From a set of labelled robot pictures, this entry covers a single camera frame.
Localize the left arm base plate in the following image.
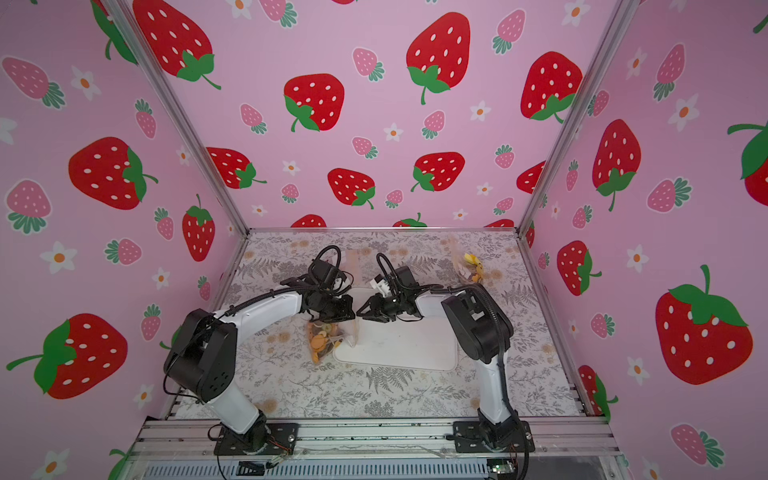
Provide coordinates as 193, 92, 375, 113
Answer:
214, 422, 299, 456

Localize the ziploc bag far right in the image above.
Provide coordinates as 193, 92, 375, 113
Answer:
450, 237, 485, 284

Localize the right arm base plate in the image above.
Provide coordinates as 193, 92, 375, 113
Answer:
451, 419, 536, 454

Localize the white plastic tray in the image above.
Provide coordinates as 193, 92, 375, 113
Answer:
333, 293, 458, 371

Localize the aluminium front rail frame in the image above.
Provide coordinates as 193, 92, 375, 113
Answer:
111, 417, 632, 479

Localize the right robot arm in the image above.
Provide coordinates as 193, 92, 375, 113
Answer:
355, 267, 523, 450

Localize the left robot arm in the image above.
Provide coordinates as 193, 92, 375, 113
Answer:
163, 260, 355, 436

